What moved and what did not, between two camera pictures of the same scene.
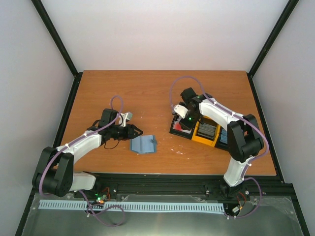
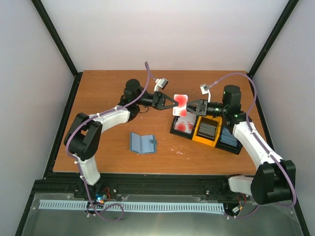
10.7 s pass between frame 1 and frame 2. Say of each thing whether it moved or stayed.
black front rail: stayed
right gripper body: moved
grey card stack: stayed
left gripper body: moved
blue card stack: stayed
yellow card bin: stayed
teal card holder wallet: stayed
